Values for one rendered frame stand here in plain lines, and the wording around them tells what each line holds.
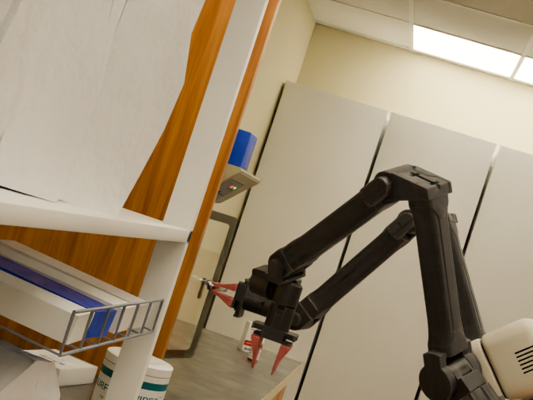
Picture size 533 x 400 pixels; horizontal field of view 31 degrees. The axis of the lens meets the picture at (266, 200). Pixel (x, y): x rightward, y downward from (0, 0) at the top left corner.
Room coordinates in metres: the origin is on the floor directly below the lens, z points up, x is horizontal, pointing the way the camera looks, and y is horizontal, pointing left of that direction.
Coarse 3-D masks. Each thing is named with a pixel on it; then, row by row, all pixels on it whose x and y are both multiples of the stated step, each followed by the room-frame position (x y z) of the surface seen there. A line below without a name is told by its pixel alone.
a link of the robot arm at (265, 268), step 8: (272, 264) 2.11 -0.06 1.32; (280, 264) 2.10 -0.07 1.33; (256, 272) 2.20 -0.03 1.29; (264, 272) 2.18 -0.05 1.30; (272, 272) 2.11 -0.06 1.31; (280, 272) 2.11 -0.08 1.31; (304, 272) 2.16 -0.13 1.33; (256, 280) 2.20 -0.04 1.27; (264, 280) 2.18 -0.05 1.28; (272, 280) 2.13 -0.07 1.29; (280, 280) 2.11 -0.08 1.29; (288, 280) 2.13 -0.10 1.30; (256, 288) 2.19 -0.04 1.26; (264, 288) 2.18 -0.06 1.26; (264, 296) 2.19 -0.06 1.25
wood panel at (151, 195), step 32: (224, 0) 2.28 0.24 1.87; (192, 32) 2.29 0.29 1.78; (224, 32) 2.28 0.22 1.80; (192, 64) 2.29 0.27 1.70; (256, 64) 2.26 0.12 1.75; (192, 96) 2.28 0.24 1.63; (192, 128) 2.28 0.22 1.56; (160, 160) 2.29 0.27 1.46; (224, 160) 2.26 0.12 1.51; (160, 192) 2.28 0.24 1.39; (64, 256) 2.31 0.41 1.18; (96, 256) 2.30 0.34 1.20; (128, 256) 2.29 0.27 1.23; (192, 256) 2.26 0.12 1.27; (128, 288) 2.28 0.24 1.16; (0, 320) 2.33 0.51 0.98; (96, 352) 2.29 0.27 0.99; (160, 352) 2.26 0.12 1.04
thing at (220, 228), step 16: (208, 224) 2.49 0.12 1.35; (224, 224) 2.58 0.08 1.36; (208, 240) 2.52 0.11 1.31; (224, 240) 2.60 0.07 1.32; (208, 256) 2.55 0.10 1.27; (224, 256) 2.63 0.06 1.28; (192, 272) 2.49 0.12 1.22; (208, 272) 2.57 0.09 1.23; (192, 288) 2.52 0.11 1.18; (192, 304) 2.54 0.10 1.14; (208, 304) 2.63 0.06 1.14; (176, 320) 2.49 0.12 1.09; (192, 320) 2.57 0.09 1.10; (176, 336) 2.52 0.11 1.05; (192, 336) 2.60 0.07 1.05; (176, 352) 2.55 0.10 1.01; (192, 352) 2.63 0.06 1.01
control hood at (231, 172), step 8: (232, 168) 2.34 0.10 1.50; (240, 168) 2.35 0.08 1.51; (224, 176) 2.34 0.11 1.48; (232, 176) 2.35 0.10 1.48; (240, 176) 2.41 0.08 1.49; (248, 176) 2.47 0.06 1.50; (248, 184) 2.59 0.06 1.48; (256, 184) 2.65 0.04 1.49; (232, 192) 2.59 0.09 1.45; (240, 192) 2.65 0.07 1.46; (216, 200) 2.58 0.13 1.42; (224, 200) 2.65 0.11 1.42
